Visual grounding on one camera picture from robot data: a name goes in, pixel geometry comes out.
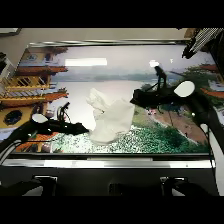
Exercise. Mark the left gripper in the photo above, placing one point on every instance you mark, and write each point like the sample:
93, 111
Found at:
74, 128

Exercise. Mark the silver frame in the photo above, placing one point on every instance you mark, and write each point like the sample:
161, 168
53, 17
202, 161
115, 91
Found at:
100, 163

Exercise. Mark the white garment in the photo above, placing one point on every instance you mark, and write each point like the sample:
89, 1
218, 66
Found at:
110, 121

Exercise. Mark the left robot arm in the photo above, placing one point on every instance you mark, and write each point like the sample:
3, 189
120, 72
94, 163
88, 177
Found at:
23, 128

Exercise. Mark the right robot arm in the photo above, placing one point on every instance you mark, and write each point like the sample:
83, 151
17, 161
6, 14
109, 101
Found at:
203, 111

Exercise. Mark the striped garment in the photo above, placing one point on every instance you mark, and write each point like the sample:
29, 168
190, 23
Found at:
206, 36

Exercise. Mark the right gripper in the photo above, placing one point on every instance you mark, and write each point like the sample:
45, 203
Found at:
150, 98

